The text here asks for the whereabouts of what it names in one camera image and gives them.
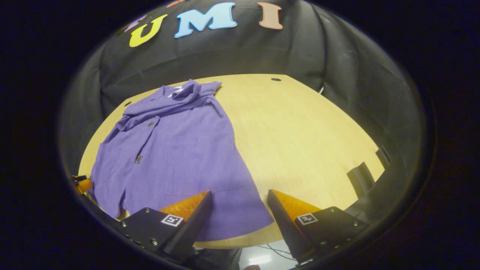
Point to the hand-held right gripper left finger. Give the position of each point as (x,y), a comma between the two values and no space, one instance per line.
(191,232)

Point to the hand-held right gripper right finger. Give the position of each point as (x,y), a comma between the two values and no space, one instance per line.
(283,225)

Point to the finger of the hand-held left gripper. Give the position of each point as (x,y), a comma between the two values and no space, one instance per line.
(85,186)

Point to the purple button shirt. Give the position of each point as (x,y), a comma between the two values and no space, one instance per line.
(180,157)

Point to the white paper hang tag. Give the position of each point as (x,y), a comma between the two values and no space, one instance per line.
(177,90)

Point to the black backdrop cloth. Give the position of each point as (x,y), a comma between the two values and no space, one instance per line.
(262,52)

